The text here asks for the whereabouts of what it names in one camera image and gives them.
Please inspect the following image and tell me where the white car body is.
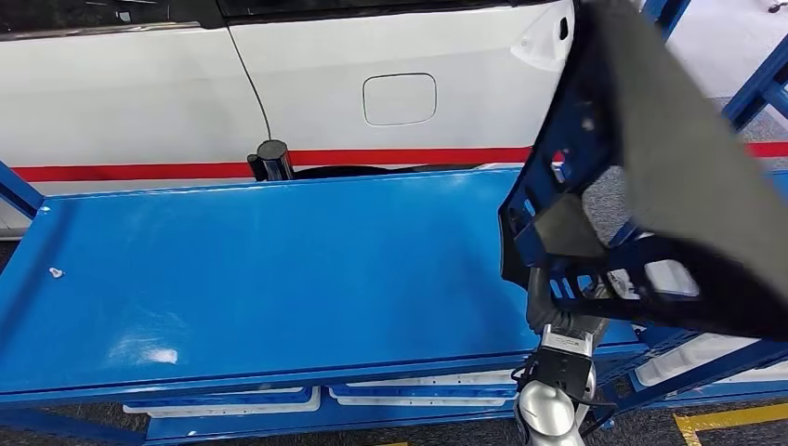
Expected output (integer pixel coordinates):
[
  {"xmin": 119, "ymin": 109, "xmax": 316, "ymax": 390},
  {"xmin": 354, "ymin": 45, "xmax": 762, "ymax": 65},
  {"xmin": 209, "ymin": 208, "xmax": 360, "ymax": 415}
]
[{"xmin": 0, "ymin": 0, "xmax": 577, "ymax": 242}]

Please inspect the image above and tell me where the yellow floor tape square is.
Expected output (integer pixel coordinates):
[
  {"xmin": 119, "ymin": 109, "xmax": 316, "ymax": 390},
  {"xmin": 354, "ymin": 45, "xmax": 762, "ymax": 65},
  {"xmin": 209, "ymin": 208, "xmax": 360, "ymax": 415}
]
[{"xmin": 674, "ymin": 402, "xmax": 788, "ymax": 446}]

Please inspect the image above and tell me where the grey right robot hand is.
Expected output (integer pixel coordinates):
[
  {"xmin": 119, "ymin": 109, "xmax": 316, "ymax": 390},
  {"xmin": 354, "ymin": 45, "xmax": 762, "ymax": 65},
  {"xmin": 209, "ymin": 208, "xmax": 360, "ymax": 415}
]
[{"xmin": 526, "ymin": 268, "xmax": 611, "ymax": 337}]

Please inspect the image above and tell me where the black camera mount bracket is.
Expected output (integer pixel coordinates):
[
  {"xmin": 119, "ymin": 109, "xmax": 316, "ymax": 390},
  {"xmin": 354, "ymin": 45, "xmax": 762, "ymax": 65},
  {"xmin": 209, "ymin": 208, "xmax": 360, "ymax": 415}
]
[{"xmin": 530, "ymin": 350, "xmax": 596, "ymax": 401}]

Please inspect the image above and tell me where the black plastic car trim part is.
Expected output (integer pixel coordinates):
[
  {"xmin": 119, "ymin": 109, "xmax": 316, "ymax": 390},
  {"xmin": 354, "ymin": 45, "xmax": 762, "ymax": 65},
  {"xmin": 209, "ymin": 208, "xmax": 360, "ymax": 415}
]
[{"xmin": 498, "ymin": 0, "xmax": 788, "ymax": 343}]

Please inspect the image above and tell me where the black stanchion post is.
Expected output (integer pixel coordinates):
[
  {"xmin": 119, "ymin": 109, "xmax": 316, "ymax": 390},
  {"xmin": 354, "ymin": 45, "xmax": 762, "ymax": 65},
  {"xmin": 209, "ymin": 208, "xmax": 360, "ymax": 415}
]
[{"xmin": 247, "ymin": 139, "xmax": 296, "ymax": 182}]

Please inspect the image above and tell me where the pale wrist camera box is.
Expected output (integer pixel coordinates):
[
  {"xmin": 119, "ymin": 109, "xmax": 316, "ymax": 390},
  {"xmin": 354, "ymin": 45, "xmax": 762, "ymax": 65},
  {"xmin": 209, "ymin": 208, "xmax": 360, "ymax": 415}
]
[{"xmin": 541, "ymin": 324, "xmax": 596, "ymax": 359}]

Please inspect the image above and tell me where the blue metal shelf rack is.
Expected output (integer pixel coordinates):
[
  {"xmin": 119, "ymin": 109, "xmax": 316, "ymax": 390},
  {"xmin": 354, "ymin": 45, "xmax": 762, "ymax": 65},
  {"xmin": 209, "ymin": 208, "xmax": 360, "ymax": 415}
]
[
  {"xmin": 0, "ymin": 161, "xmax": 648, "ymax": 446},
  {"xmin": 599, "ymin": 0, "xmax": 788, "ymax": 413}
]

